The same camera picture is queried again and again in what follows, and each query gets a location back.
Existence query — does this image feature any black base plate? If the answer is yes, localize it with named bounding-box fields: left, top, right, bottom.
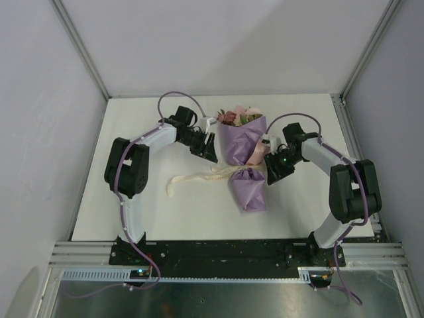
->
left=109, top=238, right=346, bottom=280

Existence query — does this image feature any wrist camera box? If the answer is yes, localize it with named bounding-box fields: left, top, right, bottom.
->
left=262, top=134, right=280, bottom=154
left=199, top=117, right=217, bottom=133

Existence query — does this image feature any pink wrapping paper sheet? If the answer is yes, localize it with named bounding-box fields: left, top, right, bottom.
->
left=217, top=106, right=269, bottom=213

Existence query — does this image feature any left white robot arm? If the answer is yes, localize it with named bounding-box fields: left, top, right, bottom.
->
left=104, top=106, right=218, bottom=265

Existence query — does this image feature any dark pink rose stem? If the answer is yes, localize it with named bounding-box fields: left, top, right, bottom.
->
left=217, top=109, right=237, bottom=126

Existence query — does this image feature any white cable duct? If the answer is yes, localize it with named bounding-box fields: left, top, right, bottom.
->
left=62, top=268, right=311, bottom=284

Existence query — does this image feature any cream ribbon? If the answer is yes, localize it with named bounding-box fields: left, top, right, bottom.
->
left=166, top=164, right=266, bottom=197

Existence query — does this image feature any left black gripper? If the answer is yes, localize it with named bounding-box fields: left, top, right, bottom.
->
left=178, top=129, right=217, bottom=163

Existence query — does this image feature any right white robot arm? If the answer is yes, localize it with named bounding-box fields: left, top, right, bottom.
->
left=262, top=123, right=382, bottom=266

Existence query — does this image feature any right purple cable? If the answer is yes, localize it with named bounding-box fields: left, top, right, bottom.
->
left=264, top=112, right=372, bottom=305

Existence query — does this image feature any aluminium frame rail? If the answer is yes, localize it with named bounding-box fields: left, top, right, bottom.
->
left=49, top=241, right=113, bottom=268

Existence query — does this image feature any light pink rose stem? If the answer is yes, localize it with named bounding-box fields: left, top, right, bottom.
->
left=235, top=106, right=263, bottom=127

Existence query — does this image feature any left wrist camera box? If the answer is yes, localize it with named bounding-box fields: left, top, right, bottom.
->
left=199, top=117, right=217, bottom=133

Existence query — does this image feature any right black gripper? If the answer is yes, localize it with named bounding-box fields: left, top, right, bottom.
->
left=264, top=149, right=303, bottom=186

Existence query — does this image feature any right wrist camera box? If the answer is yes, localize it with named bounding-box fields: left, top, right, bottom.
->
left=262, top=134, right=280, bottom=154

